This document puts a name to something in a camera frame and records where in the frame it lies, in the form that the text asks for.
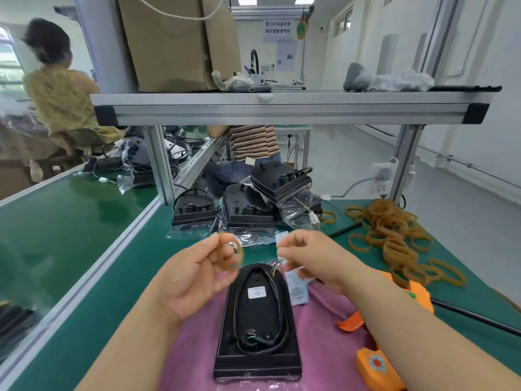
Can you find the grey plush toy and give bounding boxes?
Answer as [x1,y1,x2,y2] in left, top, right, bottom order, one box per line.
[343,62,374,92]

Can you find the aluminium shelf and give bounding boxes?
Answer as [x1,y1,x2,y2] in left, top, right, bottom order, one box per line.
[90,89,502,127]

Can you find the pile of tan rubber bands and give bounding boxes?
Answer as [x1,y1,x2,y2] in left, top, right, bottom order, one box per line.
[345,198,467,288]

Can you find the person's left hand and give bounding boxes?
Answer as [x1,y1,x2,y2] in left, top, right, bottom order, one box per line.
[157,233,245,323]

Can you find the black cable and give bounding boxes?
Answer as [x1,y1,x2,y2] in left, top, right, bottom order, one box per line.
[431,298,521,337]

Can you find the person's left forearm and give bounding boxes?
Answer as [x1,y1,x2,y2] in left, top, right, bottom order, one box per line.
[75,281,185,391]

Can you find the white paper sign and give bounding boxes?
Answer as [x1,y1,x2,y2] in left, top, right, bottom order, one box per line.
[262,19,294,43]

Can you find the orange tape dispenser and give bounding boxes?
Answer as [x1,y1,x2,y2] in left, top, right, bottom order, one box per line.
[355,347,405,391]

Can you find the orange plastic tool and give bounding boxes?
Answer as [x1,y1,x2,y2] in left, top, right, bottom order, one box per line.
[337,270,435,333]

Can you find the black card reader device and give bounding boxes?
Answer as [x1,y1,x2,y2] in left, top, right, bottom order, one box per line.
[213,263,303,382]

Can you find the person's right forearm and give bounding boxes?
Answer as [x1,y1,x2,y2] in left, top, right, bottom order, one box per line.
[344,266,521,391]

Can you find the black rod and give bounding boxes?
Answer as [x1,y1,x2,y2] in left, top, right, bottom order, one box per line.
[327,222,363,239]

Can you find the white power strip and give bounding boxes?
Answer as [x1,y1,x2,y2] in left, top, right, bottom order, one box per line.
[371,158,399,198]

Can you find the white paper tag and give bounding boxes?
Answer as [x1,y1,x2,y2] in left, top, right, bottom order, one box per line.
[284,268,311,307]

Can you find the black device in plastic bag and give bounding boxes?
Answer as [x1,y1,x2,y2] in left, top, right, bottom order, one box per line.
[221,183,282,231]
[172,189,217,231]
[250,160,313,205]

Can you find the aluminium frame post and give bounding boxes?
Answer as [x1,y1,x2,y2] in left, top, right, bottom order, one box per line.
[389,125,426,202]
[142,125,176,206]

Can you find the pink cloth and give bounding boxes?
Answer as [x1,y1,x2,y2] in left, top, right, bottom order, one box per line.
[158,277,381,391]

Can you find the tan rubber band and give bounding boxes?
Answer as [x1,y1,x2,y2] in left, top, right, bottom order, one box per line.
[219,239,246,274]

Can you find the heap of bagged black devices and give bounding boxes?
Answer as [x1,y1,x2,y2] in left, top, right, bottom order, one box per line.
[83,126,206,195]

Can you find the person's right hand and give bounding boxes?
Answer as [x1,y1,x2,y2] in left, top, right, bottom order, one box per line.
[276,230,366,296]

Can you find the white work gloves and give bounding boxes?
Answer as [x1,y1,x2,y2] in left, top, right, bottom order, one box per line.
[211,70,254,92]

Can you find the brown cardboard box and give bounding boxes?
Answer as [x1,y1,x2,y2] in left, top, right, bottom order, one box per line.
[116,0,242,93]

